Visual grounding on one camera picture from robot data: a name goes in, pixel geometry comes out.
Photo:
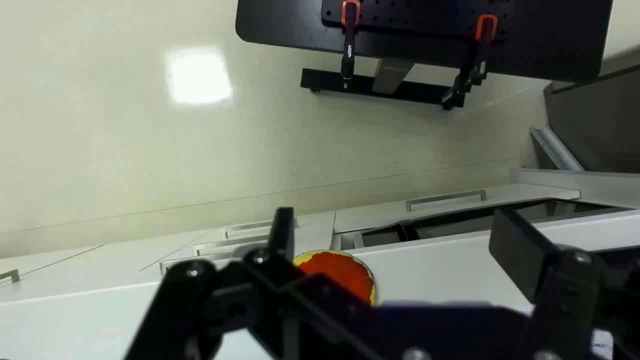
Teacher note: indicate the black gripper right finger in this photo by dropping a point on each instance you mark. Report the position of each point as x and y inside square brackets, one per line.
[526, 252]

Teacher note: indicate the white pulled-out drawer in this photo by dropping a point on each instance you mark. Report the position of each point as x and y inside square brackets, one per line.
[373, 212]

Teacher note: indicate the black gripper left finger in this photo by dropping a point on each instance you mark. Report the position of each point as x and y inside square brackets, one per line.
[282, 233]

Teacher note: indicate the white drawer countertop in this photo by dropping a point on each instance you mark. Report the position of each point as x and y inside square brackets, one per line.
[312, 230]

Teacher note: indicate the dark gray appliance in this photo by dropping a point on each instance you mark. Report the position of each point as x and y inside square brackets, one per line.
[601, 120]

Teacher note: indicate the red table tennis paddle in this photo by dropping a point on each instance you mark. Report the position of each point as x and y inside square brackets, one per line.
[340, 272]

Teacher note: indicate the orange black clamp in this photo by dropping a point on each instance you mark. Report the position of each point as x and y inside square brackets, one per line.
[480, 41]
[351, 21]

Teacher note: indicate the white cabinet door panel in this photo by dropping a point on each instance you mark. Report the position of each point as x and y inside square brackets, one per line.
[53, 280]

